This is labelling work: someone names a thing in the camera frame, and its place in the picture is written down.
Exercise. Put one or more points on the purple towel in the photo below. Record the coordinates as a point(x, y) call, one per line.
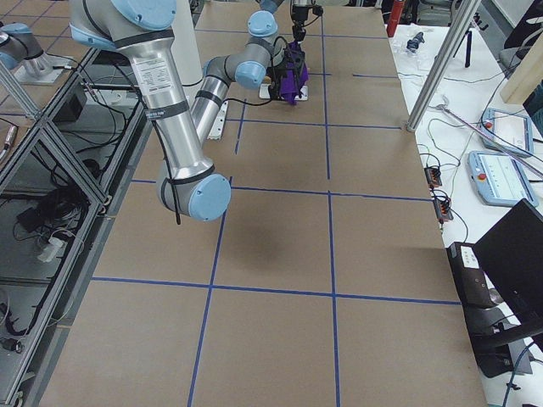
point(298, 81)

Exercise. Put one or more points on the orange connector box far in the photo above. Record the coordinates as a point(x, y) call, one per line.
point(433, 176)

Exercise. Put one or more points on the far teach pendant tablet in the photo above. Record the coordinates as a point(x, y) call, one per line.
point(512, 131)

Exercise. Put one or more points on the near teach pendant tablet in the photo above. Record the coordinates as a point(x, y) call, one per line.
point(499, 179)

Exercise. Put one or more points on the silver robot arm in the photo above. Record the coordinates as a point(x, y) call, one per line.
point(142, 32)
point(315, 13)

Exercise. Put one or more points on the aluminium frame post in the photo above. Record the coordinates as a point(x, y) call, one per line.
point(452, 41)

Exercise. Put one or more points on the orange connector box near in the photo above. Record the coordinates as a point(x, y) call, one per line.
point(442, 211)

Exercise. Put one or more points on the red cylinder bottle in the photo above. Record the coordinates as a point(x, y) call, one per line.
point(394, 17)

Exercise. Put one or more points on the teach pendant tablet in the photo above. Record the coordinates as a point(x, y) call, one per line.
point(499, 179)
point(512, 131)

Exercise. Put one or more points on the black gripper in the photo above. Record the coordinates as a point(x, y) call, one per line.
point(295, 58)
point(300, 13)

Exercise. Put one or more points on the black monitor stand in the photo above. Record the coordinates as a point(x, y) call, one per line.
point(499, 282)

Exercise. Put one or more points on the folded blue umbrella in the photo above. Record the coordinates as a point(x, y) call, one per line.
point(413, 44)

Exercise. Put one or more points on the white wooden towel rack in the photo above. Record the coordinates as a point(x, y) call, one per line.
point(265, 92)

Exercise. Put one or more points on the orange connector box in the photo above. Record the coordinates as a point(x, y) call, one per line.
point(442, 211)
point(433, 176)

